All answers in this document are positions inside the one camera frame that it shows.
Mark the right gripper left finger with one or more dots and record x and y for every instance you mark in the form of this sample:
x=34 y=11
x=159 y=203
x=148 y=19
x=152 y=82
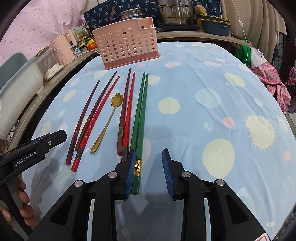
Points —
x=130 y=166

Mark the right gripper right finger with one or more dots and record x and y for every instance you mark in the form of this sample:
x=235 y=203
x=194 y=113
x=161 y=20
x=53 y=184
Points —
x=168 y=171

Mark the green chopstick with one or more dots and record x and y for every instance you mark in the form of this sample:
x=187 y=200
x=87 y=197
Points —
x=133 y=145
x=140 y=141

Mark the gold flower spoon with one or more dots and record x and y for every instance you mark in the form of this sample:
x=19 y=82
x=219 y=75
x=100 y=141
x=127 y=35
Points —
x=116 y=101

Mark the person's left hand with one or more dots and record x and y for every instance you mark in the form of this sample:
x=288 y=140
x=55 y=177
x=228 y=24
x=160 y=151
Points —
x=26 y=210

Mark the eyeglasses on counter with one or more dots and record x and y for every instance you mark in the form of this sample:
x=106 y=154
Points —
x=11 y=134

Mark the blue patterned tablecloth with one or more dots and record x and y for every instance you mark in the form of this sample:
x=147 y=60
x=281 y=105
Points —
x=213 y=115

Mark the pink perforated utensil holder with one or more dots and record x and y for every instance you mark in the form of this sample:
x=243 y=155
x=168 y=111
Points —
x=126 y=42

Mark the pink electric kettle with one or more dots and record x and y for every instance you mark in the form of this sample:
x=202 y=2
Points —
x=62 y=47

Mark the red tomato left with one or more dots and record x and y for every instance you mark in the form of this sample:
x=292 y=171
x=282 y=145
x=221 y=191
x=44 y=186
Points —
x=91 y=45

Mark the pink floral fabric bundle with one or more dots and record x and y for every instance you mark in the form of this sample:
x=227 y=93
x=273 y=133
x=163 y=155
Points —
x=269 y=76

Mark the black induction cooker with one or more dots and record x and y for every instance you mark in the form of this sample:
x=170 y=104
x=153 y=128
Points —
x=180 y=28

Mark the pink floral curtain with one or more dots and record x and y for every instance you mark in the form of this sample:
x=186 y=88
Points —
x=38 y=23

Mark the stacked blue yellow bowls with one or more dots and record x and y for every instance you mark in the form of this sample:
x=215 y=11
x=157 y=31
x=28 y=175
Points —
x=214 y=25

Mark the large steel steamer pot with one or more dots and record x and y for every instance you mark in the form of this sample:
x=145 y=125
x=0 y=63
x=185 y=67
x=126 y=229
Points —
x=176 y=12

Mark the navy patterned backsplash cloth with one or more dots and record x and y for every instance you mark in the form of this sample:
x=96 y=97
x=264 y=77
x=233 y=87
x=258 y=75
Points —
x=99 y=15

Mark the beige hanging cloth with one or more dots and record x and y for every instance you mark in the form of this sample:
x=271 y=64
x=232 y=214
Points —
x=257 y=22

